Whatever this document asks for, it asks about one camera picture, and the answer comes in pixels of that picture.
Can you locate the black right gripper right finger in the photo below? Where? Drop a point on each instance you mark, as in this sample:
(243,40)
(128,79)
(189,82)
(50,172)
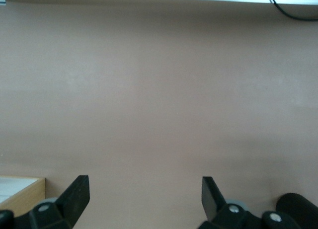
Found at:
(213,204)

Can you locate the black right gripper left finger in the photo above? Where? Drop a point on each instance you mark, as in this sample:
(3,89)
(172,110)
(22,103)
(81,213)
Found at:
(72,201)

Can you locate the light wooden drawer cabinet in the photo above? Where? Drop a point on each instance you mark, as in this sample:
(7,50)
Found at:
(29,191)

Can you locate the black ribbed cylinder vase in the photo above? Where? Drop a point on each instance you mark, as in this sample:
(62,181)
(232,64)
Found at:
(298,206)

